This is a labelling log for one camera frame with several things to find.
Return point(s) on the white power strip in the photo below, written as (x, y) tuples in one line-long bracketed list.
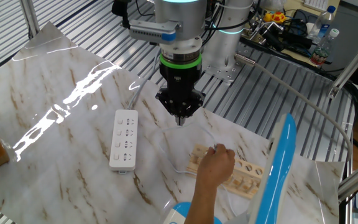
[(123, 140)]

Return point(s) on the bare person forearm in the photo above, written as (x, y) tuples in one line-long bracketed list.
[(200, 205)]

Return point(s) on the aluminium frame post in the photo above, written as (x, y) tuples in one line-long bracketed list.
[(30, 18)]

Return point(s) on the light wooden desk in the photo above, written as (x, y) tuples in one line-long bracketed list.
[(297, 9)]

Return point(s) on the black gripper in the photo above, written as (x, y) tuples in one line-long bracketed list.
[(180, 77)]

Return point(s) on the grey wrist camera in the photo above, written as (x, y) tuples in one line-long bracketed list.
[(148, 32)]

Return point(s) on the bare person hand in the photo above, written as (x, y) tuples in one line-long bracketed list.
[(216, 168)]

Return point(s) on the clear bottle with blue cap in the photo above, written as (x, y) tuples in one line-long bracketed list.
[(322, 25)]

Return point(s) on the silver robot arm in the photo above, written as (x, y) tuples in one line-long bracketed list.
[(182, 18)]

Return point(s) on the marble pattern table mat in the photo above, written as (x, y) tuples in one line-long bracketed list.
[(57, 186)]

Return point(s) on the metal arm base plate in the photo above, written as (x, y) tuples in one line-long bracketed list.
[(225, 73)]

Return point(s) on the clear bottle with white cap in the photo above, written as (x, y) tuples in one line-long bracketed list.
[(322, 53)]

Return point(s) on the blue and white desk lamp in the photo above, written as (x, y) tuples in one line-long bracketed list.
[(278, 161)]

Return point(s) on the wooden test tube rack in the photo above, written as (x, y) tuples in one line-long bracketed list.
[(247, 183)]

